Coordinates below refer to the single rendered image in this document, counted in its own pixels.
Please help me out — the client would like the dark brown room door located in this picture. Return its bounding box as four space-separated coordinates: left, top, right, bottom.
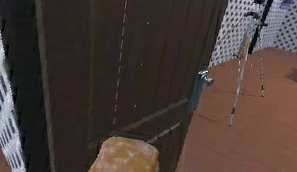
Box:
0 0 232 172

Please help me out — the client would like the silver tripod stand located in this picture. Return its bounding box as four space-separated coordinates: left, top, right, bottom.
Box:
220 0 282 132

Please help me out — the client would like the silver door handle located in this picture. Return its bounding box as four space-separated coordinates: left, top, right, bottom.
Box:
194 67 217 89

